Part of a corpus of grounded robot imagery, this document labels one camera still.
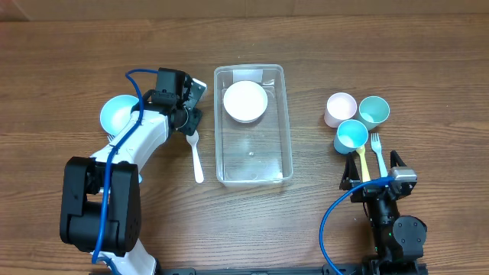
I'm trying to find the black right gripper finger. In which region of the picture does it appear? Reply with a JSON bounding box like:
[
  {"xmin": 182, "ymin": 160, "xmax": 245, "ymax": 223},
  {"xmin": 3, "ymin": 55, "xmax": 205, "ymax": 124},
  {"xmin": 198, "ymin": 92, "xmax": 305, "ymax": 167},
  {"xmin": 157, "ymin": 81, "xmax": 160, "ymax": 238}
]
[
  {"xmin": 339, "ymin": 154, "xmax": 361, "ymax": 190},
  {"xmin": 390, "ymin": 150, "xmax": 406, "ymax": 168}
]

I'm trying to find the light blue plastic bowl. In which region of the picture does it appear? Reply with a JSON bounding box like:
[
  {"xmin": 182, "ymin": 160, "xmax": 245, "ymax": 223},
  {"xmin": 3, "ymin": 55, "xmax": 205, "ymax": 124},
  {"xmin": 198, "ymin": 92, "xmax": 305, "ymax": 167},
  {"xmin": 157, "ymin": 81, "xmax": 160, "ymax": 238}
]
[{"xmin": 99, "ymin": 95, "xmax": 138, "ymax": 136}]

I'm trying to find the white plastic bowl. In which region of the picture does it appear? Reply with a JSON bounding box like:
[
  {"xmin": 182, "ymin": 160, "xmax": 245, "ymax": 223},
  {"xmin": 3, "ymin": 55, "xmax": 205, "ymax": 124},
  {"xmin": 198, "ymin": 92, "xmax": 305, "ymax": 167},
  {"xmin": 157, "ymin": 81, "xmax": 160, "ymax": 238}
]
[{"xmin": 223, "ymin": 81, "xmax": 268, "ymax": 123}]

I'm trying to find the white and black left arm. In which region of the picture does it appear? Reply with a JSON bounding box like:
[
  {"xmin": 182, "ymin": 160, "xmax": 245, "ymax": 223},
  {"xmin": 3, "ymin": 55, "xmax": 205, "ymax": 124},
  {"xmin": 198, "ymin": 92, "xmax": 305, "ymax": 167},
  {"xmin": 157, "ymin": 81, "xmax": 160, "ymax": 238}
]
[{"xmin": 60, "ymin": 68, "xmax": 207, "ymax": 275}]

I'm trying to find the clear plastic container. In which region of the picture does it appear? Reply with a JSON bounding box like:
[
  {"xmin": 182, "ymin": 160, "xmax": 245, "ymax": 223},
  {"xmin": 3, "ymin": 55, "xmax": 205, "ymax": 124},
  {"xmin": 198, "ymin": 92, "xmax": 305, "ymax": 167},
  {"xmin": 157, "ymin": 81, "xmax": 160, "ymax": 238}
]
[{"xmin": 214, "ymin": 64, "xmax": 293, "ymax": 187}]

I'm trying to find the yellow plastic utensil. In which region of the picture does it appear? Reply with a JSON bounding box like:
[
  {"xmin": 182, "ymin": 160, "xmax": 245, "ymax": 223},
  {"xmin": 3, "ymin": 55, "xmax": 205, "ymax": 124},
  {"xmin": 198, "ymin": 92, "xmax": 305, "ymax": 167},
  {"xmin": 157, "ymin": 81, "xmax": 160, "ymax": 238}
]
[{"xmin": 356, "ymin": 145, "xmax": 371, "ymax": 182}]

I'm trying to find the green plastic cup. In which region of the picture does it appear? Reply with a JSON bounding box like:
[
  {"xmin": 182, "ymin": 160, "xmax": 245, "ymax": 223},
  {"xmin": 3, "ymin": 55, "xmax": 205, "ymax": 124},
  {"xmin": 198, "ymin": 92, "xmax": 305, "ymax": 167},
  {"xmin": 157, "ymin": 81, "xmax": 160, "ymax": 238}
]
[{"xmin": 357, "ymin": 95, "xmax": 390, "ymax": 131}]

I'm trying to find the white plastic spoon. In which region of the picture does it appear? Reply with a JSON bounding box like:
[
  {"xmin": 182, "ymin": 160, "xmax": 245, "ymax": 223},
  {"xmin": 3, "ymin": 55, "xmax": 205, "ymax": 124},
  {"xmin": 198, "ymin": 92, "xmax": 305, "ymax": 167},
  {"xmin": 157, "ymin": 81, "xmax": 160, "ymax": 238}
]
[{"xmin": 186, "ymin": 131, "xmax": 204, "ymax": 184}]

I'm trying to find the pink plastic cup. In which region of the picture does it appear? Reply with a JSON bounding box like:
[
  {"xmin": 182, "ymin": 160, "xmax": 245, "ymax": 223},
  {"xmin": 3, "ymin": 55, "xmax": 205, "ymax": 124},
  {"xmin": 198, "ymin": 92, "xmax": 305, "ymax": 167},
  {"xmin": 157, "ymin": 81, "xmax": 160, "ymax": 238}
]
[{"xmin": 324, "ymin": 92, "xmax": 358, "ymax": 128}]

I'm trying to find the light blue plastic fork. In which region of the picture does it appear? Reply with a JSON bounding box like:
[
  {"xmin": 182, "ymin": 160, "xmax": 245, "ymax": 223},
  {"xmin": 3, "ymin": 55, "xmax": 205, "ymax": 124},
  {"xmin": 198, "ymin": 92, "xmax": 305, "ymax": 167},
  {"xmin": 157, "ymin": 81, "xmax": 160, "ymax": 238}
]
[{"xmin": 107, "ymin": 133, "xmax": 143, "ymax": 184}]

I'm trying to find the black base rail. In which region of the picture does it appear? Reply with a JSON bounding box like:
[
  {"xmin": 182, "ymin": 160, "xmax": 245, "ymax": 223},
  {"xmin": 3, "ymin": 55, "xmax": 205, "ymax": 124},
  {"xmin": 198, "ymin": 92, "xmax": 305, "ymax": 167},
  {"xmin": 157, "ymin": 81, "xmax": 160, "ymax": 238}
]
[{"xmin": 155, "ymin": 264, "xmax": 429, "ymax": 275}]

